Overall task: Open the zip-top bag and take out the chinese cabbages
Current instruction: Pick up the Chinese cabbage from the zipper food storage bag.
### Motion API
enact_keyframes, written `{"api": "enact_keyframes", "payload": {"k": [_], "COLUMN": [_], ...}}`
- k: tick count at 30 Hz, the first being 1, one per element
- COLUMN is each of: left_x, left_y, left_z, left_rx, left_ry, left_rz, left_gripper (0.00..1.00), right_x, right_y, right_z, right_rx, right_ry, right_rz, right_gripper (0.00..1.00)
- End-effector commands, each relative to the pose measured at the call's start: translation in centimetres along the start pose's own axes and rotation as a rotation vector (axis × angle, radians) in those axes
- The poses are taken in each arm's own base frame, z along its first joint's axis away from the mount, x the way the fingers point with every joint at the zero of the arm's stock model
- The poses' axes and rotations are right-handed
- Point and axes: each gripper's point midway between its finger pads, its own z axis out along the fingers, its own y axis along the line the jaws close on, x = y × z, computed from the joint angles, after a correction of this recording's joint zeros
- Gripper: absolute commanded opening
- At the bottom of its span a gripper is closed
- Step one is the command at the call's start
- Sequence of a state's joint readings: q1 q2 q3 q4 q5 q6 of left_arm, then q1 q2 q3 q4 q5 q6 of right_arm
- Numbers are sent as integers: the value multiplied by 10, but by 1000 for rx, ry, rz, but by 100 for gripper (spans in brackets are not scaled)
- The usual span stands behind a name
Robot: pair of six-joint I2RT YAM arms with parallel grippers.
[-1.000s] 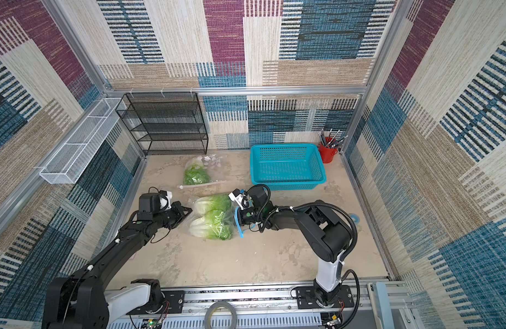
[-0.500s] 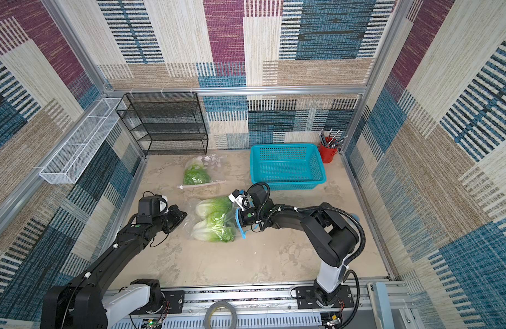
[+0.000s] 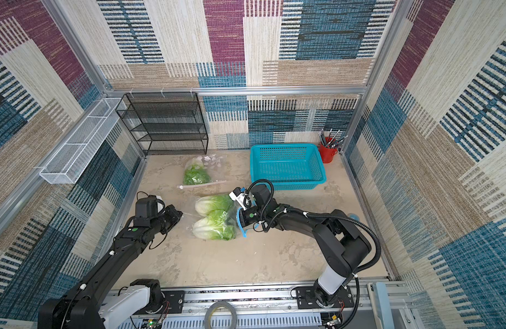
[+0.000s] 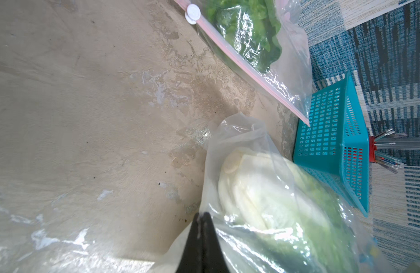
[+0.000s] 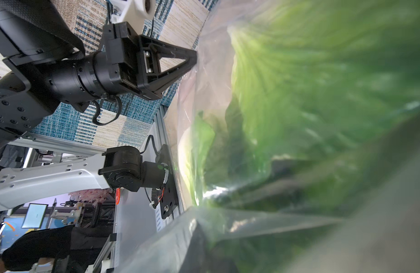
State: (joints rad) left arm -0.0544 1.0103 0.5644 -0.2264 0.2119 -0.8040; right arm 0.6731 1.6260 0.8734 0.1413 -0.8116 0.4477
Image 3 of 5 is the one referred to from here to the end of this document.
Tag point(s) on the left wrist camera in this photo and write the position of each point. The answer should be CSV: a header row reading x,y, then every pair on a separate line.
x,y
160,203

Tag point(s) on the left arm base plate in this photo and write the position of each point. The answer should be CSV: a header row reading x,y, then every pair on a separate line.
x,y
172,302

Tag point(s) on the black wire shelf rack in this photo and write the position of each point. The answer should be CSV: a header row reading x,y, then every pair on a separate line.
x,y
165,123

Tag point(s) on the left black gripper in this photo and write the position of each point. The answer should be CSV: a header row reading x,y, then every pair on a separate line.
x,y
175,218

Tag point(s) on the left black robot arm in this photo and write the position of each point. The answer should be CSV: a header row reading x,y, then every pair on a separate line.
x,y
84,305

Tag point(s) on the clear pink-zip lettuce bag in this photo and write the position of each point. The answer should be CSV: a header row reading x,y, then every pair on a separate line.
x,y
215,167

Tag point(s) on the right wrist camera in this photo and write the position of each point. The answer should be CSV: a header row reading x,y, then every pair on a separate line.
x,y
239,196

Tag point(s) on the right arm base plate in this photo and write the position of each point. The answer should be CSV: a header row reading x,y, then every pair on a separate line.
x,y
309,297

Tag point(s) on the blue tape roll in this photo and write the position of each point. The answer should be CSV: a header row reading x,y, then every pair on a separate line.
x,y
353,216

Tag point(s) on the clear blue-zip bag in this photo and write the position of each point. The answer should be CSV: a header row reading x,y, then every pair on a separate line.
x,y
233,213

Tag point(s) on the metal utensils in cup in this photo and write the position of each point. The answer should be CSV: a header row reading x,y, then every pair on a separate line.
x,y
340,137

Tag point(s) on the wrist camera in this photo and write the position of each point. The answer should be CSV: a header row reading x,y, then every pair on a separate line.
x,y
160,203
239,196

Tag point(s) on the red utensil cup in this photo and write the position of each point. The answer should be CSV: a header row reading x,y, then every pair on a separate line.
x,y
327,149

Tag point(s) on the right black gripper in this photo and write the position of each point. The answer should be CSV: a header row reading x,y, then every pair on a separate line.
x,y
248,216

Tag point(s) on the grey tape roll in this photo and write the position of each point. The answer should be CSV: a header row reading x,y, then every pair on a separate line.
x,y
221,315

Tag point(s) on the chinese cabbage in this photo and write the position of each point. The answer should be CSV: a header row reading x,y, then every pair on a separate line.
x,y
208,204
215,226

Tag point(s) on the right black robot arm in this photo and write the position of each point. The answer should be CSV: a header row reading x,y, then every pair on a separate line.
x,y
348,246

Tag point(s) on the white mesh wall basket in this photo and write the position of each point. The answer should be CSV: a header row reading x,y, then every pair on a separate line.
x,y
67,165

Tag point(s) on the teal plastic basket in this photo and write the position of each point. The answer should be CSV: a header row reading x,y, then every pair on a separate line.
x,y
288,167

